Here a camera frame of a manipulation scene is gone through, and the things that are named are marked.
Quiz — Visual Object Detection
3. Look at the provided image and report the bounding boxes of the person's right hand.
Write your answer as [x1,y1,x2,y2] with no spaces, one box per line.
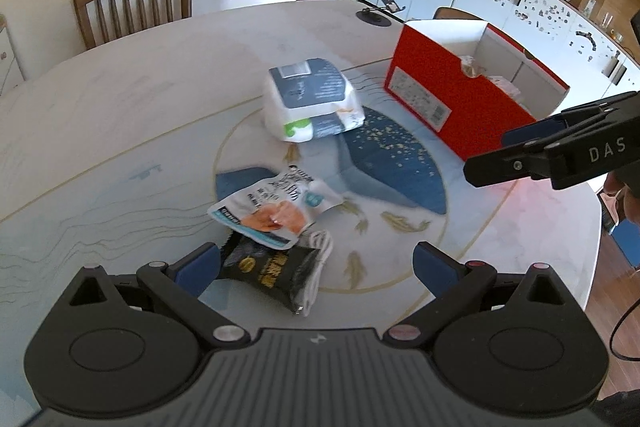
[603,178,640,226]

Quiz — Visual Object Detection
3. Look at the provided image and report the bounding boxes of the white orange chicken snack packet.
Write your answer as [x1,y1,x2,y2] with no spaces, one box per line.
[207,164,344,251]

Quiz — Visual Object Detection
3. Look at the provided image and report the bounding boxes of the white blue wet wipes pack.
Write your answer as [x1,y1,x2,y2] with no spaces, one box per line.
[263,58,365,144]

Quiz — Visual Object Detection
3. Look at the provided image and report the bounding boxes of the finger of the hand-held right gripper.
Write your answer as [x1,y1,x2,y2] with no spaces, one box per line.
[501,91,640,148]
[463,138,552,188]

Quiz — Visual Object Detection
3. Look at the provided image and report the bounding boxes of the black phone stand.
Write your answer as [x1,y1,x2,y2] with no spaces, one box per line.
[356,0,406,27]

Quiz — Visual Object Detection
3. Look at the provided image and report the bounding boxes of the blue plastic object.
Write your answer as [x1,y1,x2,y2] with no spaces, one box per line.
[610,222,640,269]

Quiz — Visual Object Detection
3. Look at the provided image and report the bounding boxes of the red cardboard box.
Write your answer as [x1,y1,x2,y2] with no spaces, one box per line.
[384,19,571,162]

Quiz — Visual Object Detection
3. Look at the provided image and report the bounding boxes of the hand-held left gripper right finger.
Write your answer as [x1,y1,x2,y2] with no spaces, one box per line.
[384,241,576,350]

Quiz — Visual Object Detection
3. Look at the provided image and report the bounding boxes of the white marble desktop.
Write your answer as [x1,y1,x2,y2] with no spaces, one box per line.
[0,0,604,414]

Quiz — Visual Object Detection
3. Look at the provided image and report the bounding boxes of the black snack packet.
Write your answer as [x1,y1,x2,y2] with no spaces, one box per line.
[220,234,326,313]

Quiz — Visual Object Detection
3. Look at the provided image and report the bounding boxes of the black cable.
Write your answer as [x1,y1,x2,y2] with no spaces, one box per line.
[609,302,640,361]

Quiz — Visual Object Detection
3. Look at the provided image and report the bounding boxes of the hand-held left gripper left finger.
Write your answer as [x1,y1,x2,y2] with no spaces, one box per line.
[67,241,252,350]

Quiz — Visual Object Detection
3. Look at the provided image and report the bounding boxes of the white drawer unit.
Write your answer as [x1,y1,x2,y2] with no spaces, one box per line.
[0,14,26,96]

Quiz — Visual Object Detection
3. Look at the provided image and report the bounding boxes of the wooden slat-back chair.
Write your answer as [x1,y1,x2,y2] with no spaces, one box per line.
[432,7,486,22]
[73,0,193,51]

